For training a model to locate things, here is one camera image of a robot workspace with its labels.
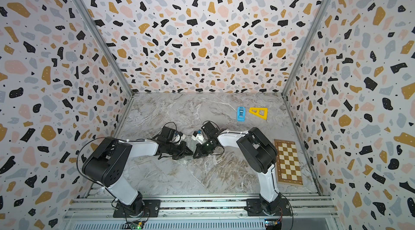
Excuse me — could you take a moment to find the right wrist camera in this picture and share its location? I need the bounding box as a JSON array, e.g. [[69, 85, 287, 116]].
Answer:
[[191, 130, 207, 145]]

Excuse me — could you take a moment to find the blue toy car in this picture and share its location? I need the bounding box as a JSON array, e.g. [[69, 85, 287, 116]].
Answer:
[[237, 107, 246, 122]]

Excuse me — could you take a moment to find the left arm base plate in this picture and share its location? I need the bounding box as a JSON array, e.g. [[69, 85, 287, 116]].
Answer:
[[113, 199, 161, 219]]

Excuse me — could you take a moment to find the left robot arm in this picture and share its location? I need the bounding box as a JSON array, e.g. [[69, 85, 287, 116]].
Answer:
[[82, 137, 193, 206]]

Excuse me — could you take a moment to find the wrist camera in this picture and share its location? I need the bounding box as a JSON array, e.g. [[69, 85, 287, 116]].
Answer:
[[158, 127, 184, 144], [191, 130, 207, 145]]

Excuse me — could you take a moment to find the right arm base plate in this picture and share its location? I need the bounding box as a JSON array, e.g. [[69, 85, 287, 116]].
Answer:
[[244, 198, 292, 217]]

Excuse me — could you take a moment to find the aluminium mounting rail frame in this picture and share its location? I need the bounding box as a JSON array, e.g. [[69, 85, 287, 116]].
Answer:
[[60, 194, 343, 230]]

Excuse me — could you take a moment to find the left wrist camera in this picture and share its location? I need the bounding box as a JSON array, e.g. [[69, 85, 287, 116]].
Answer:
[[158, 127, 184, 144]]

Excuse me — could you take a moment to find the wooden chessboard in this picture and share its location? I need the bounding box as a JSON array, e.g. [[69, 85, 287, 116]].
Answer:
[[274, 139, 303, 186]]

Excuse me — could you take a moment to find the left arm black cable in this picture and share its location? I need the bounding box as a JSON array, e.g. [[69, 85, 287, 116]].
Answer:
[[76, 137, 108, 188]]

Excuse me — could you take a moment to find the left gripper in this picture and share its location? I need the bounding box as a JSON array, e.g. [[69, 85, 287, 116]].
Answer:
[[166, 141, 193, 160]]

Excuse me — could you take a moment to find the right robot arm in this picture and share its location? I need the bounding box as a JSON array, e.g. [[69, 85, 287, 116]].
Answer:
[[193, 127, 281, 205]]

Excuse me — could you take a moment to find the yellow triangular plastic piece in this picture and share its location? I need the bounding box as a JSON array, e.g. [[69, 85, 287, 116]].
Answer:
[[249, 107, 268, 120]]

